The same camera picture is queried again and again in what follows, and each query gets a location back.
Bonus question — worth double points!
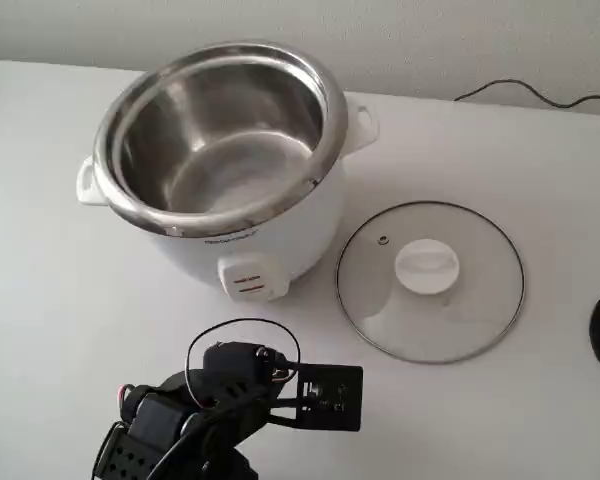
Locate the white rice cooker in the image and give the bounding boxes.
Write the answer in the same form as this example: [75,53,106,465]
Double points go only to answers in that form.
[74,43,381,304]

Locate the glass lid with white knob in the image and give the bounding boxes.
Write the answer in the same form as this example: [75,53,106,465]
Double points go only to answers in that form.
[334,199,526,365]

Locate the thin black wire loop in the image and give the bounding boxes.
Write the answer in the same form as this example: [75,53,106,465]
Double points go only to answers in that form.
[186,318,302,384]

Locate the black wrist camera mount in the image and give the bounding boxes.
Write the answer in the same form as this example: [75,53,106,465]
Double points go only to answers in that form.
[267,363,365,432]

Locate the black cable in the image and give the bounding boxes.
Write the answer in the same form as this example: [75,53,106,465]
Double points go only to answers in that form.
[453,78,600,109]

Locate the steel inner pot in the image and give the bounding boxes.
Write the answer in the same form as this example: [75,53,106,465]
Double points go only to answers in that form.
[110,52,334,224]

